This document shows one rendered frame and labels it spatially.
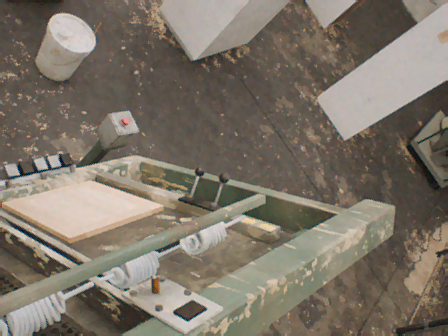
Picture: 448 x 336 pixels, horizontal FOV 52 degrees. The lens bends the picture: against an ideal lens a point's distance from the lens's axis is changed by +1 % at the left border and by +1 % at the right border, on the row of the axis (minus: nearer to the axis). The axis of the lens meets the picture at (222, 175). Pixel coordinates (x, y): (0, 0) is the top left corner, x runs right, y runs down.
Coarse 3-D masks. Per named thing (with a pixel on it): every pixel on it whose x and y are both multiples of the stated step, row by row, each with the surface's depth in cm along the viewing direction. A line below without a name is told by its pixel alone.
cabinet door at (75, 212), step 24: (48, 192) 183; (72, 192) 184; (96, 192) 183; (120, 192) 182; (24, 216) 160; (48, 216) 158; (72, 216) 158; (96, 216) 158; (120, 216) 157; (144, 216) 161; (72, 240) 141
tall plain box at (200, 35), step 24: (168, 0) 398; (192, 0) 383; (216, 0) 369; (240, 0) 357; (264, 0) 375; (288, 0) 419; (168, 24) 411; (192, 24) 392; (216, 24) 378; (240, 24) 394; (264, 24) 443; (192, 48) 402; (216, 48) 415
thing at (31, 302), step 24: (216, 216) 92; (144, 240) 80; (168, 240) 83; (216, 240) 100; (96, 264) 72; (120, 264) 76; (144, 264) 85; (24, 288) 66; (48, 288) 67; (120, 288) 84; (0, 312) 62; (24, 312) 71; (48, 312) 73
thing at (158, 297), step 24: (0, 216) 145; (0, 240) 139; (24, 240) 127; (48, 240) 126; (48, 264) 119; (72, 264) 113; (72, 288) 112; (96, 288) 104; (144, 288) 94; (168, 288) 94; (120, 312) 99; (144, 312) 93; (168, 312) 86; (216, 312) 86
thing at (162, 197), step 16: (112, 176) 196; (128, 192) 186; (144, 192) 178; (160, 192) 174; (176, 208) 167; (192, 208) 160; (240, 224) 146; (256, 224) 143; (272, 224) 143; (272, 240) 139
